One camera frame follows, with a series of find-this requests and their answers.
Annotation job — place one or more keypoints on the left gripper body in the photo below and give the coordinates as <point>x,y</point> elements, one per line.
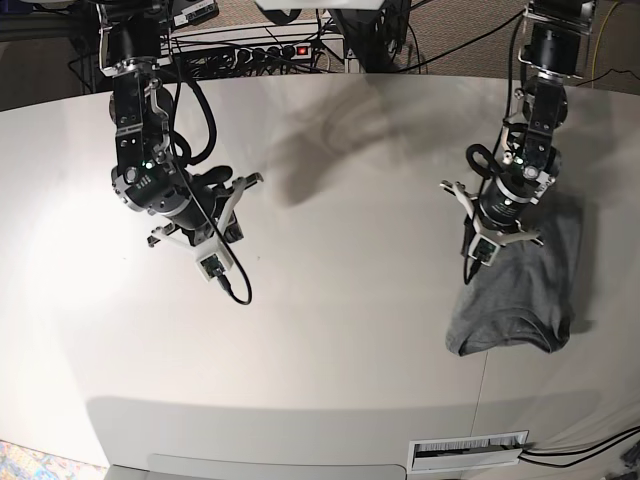
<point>495,213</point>

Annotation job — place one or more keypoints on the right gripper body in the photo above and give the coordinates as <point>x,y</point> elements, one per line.
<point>193,204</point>

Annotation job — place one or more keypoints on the grey T-shirt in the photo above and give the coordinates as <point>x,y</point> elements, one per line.
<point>525,297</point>

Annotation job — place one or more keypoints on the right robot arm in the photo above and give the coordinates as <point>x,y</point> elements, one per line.
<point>152,158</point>

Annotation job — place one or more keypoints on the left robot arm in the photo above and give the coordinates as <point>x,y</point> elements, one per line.
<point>526,163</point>

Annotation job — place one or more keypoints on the black power strip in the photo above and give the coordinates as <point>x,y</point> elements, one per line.
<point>227,61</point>

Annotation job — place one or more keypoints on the white table leg column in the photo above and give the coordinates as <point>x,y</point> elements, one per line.
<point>350,38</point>

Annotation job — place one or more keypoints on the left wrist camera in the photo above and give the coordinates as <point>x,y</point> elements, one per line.
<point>483,250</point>

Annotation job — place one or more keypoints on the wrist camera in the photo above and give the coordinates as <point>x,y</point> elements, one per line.
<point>214,265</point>
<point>483,250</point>

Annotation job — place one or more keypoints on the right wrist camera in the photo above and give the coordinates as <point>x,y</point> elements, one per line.
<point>214,265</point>

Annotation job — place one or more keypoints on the white cable grommet box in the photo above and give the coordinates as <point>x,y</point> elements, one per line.
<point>465,453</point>

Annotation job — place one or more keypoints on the white overhead camera mount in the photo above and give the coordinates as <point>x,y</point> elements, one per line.
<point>368,5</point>

